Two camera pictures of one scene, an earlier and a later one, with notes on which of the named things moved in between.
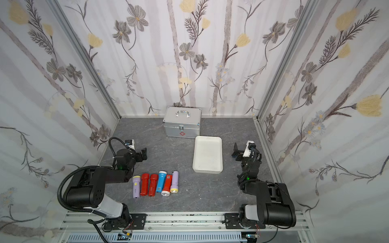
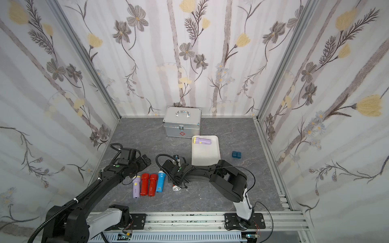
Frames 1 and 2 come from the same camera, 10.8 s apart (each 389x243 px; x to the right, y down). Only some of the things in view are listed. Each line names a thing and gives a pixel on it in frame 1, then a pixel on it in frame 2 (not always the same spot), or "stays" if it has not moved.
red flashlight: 153,184 stays
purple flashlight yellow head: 136,186 stays
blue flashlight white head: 161,181 stays
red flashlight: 144,187 stays
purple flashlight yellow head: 174,187 -> 197,140
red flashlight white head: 167,186 -> 176,188
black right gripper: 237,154 -> 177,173
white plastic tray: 207,157 stays
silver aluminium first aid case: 182,122 stays
